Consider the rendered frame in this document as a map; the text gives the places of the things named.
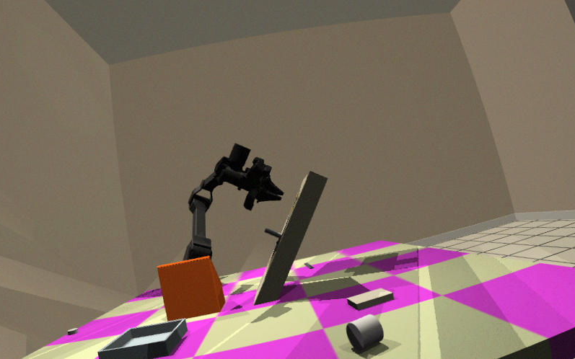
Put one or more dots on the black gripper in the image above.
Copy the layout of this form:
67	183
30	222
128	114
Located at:
262	190

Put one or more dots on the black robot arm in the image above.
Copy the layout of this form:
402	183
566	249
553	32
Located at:
226	170

